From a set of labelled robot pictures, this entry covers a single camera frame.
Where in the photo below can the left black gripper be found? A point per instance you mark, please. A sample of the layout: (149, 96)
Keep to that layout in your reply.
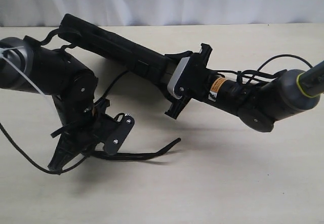
(82, 135)

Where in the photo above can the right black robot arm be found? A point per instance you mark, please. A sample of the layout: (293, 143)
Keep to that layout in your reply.
(257, 98)

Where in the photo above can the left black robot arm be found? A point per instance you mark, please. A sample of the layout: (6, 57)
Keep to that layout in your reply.
(27, 66)

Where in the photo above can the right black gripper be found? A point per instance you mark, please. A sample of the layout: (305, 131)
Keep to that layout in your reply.
(192, 81)

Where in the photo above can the black plastic carry case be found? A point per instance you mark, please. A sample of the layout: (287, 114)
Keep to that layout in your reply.
(138, 59)

